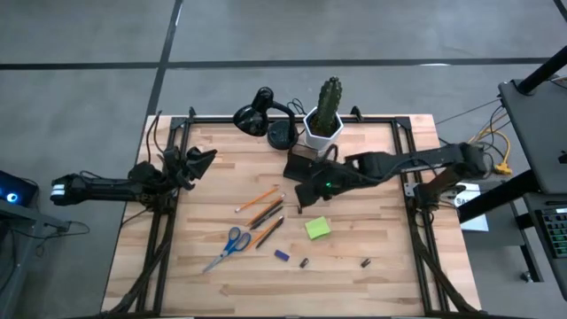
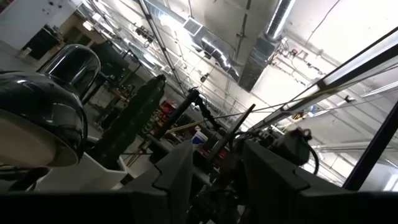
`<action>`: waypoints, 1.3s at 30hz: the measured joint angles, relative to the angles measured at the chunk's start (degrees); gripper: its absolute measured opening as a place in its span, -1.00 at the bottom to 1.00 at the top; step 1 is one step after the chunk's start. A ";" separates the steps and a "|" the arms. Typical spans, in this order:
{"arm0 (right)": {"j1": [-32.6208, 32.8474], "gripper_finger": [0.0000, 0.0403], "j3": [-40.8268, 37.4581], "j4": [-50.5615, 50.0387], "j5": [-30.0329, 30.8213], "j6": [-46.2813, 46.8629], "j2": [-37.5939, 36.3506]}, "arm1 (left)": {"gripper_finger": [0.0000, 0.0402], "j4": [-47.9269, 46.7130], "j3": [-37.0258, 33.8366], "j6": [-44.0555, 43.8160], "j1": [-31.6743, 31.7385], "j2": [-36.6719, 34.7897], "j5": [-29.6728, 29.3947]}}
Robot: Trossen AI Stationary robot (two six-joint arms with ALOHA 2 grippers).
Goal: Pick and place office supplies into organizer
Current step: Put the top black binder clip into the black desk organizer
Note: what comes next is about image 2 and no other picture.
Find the black gooseneck desk lamp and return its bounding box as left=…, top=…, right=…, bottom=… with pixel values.
left=0, top=43, right=102, bottom=169

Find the tall green cactus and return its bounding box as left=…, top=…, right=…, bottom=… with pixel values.
left=88, top=73, right=167, bottom=171

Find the silver spiral ventilation duct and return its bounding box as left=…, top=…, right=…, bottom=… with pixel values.
left=238, top=0, right=296, bottom=93

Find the thin black frame rod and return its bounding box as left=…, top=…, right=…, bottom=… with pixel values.
left=206, top=104, right=256, bottom=162

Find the black work desk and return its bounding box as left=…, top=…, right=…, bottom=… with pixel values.
left=80, top=83, right=137, bottom=125

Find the black frame post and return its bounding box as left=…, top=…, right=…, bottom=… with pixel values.
left=341, top=99, right=398, bottom=191

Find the black overhead frame beam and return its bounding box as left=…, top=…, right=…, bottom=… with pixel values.
left=248, top=26, right=398, bottom=133
left=136, top=0, right=187, bottom=94

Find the black cabinet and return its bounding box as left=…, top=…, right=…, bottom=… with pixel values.
left=21, top=24, right=63, bottom=62

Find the white square planter pot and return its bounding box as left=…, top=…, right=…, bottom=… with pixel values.
left=34, top=151, right=129, bottom=191

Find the black display screen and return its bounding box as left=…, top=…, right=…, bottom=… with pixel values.
left=90, top=42, right=130, bottom=85

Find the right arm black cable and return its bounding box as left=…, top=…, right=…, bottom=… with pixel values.
left=306, top=144, right=320, bottom=175

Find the white blue container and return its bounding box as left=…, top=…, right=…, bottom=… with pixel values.
left=192, top=130, right=208, bottom=146

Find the black boom stand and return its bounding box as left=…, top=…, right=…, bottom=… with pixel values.
left=151, top=88, right=226, bottom=141

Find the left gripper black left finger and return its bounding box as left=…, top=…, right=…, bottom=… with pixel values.
left=121, top=139, right=194, bottom=224

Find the ventilation duct with grille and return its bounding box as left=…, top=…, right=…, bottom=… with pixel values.
left=146, top=0, right=242, bottom=82

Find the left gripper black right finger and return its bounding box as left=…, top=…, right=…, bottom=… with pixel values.
left=242, top=139, right=345, bottom=224

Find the red parts bin rack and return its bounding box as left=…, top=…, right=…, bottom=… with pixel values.
left=158, top=99, right=178, bottom=125

